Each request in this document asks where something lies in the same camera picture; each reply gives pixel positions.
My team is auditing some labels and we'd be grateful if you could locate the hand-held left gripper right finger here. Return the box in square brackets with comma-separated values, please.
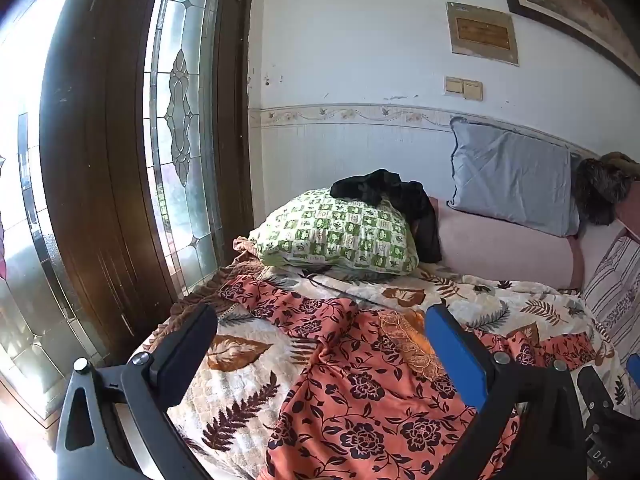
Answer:
[424, 303, 587, 480]

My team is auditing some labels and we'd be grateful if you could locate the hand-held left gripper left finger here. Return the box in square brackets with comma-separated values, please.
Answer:
[55, 302, 219, 480]

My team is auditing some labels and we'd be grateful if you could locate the orange floral garment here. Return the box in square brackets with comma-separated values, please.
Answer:
[217, 275, 608, 480]

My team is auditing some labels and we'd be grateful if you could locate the brown quilted bedspread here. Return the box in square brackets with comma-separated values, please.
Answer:
[145, 236, 271, 356]

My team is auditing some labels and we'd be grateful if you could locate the leaf print blanket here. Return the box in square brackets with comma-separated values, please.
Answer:
[127, 259, 640, 480]

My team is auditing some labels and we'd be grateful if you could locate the striped pillow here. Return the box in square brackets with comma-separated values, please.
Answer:
[582, 235, 640, 361]

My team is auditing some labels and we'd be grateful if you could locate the pink bolster cushion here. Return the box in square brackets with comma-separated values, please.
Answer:
[429, 197, 586, 291]

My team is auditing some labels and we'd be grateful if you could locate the pink backrest cushion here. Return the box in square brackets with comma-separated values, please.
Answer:
[575, 195, 640, 273]

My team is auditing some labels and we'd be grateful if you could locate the green checked pillow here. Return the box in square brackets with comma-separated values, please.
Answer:
[248, 187, 420, 282]

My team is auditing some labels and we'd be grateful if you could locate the black garment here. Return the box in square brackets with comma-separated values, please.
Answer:
[330, 169, 443, 263]

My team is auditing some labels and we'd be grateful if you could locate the dark furry cushion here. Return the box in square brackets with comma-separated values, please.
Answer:
[572, 157, 632, 226]

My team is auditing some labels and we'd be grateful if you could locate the frosted glass side panel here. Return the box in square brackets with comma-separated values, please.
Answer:
[0, 0, 108, 423]

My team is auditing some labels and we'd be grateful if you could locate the grey blue pillow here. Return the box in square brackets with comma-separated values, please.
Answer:
[446, 117, 583, 238]

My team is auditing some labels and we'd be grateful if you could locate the olive brown cloth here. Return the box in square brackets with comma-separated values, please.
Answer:
[599, 151, 640, 182]

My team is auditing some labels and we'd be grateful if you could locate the wooden door with leaded glass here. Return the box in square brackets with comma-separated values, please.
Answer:
[37, 0, 257, 367]

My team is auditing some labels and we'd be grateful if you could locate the wall plaque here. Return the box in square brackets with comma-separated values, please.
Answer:
[446, 1, 521, 67]

